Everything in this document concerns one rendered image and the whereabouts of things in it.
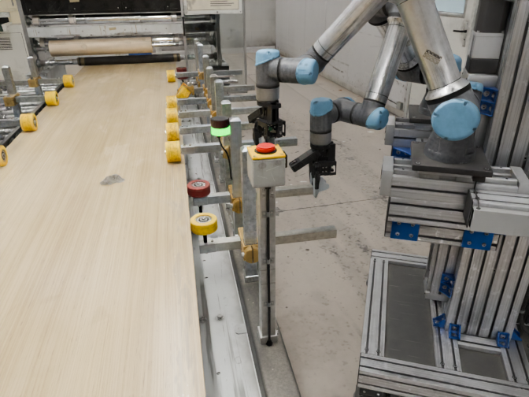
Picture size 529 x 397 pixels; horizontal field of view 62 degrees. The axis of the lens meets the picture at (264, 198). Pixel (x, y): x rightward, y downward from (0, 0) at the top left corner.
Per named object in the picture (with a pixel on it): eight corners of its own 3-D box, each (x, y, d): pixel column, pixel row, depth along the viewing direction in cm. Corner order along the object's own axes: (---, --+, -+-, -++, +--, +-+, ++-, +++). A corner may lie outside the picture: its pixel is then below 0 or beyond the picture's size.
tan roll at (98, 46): (214, 49, 384) (213, 34, 378) (215, 50, 373) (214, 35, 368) (39, 56, 360) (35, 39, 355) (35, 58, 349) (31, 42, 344)
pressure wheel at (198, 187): (211, 205, 161) (209, 176, 156) (212, 216, 154) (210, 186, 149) (189, 208, 160) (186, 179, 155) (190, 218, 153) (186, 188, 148)
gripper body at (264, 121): (266, 142, 141) (265, 105, 135) (253, 135, 147) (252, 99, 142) (286, 138, 144) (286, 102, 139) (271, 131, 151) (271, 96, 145)
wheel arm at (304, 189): (311, 192, 164) (311, 182, 162) (313, 196, 161) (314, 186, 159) (194, 204, 157) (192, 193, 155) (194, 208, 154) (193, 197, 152)
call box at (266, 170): (278, 176, 99) (278, 142, 95) (285, 189, 93) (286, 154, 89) (247, 179, 98) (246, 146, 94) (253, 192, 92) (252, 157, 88)
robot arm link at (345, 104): (364, 120, 156) (345, 128, 149) (339, 114, 163) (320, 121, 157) (367, 98, 152) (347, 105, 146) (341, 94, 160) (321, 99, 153)
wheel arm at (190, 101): (261, 98, 247) (260, 92, 246) (262, 100, 244) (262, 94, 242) (171, 104, 239) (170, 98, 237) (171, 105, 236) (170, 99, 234)
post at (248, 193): (256, 284, 142) (252, 143, 120) (257, 291, 139) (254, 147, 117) (245, 286, 141) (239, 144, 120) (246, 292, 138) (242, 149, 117)
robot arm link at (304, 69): (323, 54, 135) (290, 53, 139) (312, 61, 126) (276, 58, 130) (322, 80, 139) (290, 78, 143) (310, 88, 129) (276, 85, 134)
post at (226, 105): (234, 212, 186) (230, 98, 164) (236, 216, 183) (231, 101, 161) (227, 213, 185) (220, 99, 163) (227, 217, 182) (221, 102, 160)
